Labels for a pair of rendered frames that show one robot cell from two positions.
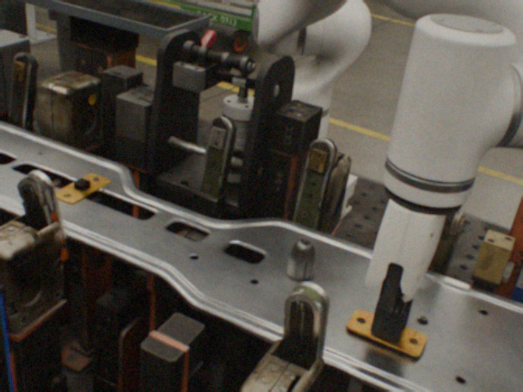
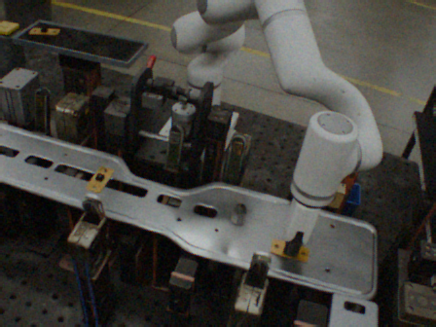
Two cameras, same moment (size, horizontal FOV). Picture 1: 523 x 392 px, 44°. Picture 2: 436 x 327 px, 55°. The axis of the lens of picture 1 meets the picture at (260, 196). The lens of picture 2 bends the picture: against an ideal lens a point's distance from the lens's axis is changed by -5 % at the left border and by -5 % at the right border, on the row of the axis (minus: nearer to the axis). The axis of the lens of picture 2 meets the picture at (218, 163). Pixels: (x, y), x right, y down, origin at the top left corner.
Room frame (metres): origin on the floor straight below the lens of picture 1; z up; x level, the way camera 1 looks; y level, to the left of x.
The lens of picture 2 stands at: (0.02, 0.17, 1.74)
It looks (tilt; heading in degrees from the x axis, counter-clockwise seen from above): 41 degrees down; 346
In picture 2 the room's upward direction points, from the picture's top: 9 degrees clockwise
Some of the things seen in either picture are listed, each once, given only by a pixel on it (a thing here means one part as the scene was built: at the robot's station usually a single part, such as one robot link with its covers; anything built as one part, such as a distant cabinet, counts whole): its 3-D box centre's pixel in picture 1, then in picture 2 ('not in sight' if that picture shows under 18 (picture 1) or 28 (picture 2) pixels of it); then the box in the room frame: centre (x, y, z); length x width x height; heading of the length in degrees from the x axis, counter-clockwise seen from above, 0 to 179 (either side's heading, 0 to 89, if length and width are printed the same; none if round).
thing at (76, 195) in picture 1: (82, 185); (99, 177); (0.79, 0.25, 1.01); 0.08 x 0.04 x 0.01; 156
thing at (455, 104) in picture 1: (453, 96); (327, 153); (0.56, -0.16, 1.28); 0.09 x 0.08 x 0.13; 101
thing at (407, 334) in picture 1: (387, 328); (290, 248); (0.56, -0.16, 1.01); 0.08 x 0.04 x 0.01; 66
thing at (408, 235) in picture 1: (413, 231); (305, 209); (0.56, -0.16, 1.14); 0.10 x 0.07 x 0.11; 156
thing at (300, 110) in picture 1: (282, 229); (211, 174); (0.90, -0.04, 0.91); 0.07 x 0.05 x 0.42; 156
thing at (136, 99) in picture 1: (145, 195); (123, 160); (0.98, 0.20, 0.89); 0.13 x 0.11 x 0.38; 156
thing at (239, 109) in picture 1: (214, 189); (167, 156); (0.94, 0.08, 0.94); 0.18 x 0.13 x 0.49; 66
